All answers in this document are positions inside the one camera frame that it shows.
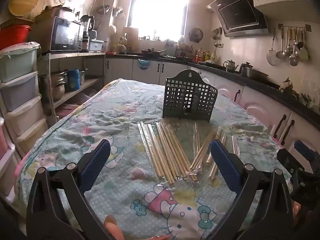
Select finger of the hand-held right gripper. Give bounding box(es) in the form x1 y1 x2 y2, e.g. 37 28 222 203
277 148 303 178
294 140 316 165

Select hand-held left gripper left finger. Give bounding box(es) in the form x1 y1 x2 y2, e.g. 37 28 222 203
26 139 111 240

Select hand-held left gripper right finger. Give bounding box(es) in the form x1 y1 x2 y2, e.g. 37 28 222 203
210 139 294 240

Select pile of bamboo chopsticks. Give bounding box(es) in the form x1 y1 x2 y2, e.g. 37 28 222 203
137 121 241 185

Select dark green chopstick holder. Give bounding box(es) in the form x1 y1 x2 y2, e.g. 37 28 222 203
162 69 218 122

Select row of hanging kitchen utensils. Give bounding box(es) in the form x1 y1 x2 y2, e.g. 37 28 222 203
267 24 313 67

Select bunch of slim hanging utensils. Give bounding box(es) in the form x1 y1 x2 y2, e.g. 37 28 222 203
212 27 223 47

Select person's right hand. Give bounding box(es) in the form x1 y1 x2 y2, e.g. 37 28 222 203
291 200 304 218

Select person's left hand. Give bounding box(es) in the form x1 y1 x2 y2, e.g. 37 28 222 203
104 214 173 240

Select clear bag of greens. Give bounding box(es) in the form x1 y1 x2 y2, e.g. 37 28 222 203
297 75 320 109

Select cartoon printed tablecloth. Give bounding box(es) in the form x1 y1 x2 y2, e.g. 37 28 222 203
14 78 293 240

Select white base cabinets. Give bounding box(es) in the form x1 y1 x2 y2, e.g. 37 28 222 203
105 55 320 165

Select brown ornament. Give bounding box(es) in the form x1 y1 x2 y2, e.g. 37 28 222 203
279 77 293 92

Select black countertop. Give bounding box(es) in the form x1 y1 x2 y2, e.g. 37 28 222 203
106 52 320 124

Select pink cloth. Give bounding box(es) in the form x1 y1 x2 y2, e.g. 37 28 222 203
14 152 29 180

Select stacked steel pots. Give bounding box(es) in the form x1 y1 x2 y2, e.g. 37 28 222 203
49 71 68 101

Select blue canister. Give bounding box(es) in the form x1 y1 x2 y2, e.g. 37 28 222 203
66 69 80 90

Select steel lidded pot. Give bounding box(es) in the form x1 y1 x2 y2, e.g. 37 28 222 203
239 62 269 82

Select pink blue plastic drawer unit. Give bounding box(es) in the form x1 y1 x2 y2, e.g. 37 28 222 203
0 117 16 200

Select steel kettle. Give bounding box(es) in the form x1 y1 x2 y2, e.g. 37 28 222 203
223 59 239 72

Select cluster of condiment bottles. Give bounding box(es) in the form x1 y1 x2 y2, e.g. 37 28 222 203
195 47 217 63

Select metal shelf rack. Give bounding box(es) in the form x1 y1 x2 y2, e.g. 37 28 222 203
37 51 107 122

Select mint grey plastic drawer unit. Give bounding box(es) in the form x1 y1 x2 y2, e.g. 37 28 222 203
0 42 49 155

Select light blue plastic box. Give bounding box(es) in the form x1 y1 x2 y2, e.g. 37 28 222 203
89 39 104 52

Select countertop spice rack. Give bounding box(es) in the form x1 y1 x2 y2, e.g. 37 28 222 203
175 42 194 59

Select beige cutting board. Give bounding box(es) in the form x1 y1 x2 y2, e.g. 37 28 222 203
122 27 139 47

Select black microwave oven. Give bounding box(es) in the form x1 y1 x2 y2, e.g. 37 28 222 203
29 16 85 53

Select blender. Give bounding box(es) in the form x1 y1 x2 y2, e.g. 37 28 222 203
80 15 96 52

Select red plastic bucket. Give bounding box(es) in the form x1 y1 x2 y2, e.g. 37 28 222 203
0 25 32 51

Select black range hood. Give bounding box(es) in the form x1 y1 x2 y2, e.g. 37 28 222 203
207 0 272 38

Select brown box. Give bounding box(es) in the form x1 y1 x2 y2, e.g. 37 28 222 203
35 6 73 18

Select window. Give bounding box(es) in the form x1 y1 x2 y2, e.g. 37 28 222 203
127 0 188 40

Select round wall fan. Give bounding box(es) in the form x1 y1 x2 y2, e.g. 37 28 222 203
188 28 203 43

